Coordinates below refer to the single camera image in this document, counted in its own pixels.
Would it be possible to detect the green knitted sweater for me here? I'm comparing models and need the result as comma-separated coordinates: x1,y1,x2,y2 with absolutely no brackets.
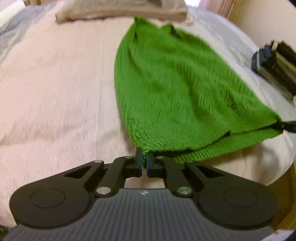
114,16,282,163

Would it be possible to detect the stack of folded dark clothes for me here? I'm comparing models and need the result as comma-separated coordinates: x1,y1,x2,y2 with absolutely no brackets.
251,40,295,102

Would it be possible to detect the beige pillow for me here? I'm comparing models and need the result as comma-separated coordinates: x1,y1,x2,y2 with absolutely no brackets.
55,0,188,24

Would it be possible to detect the pale pink and blue bedspread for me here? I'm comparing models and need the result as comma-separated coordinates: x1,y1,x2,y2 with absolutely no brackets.
1,1,295,227

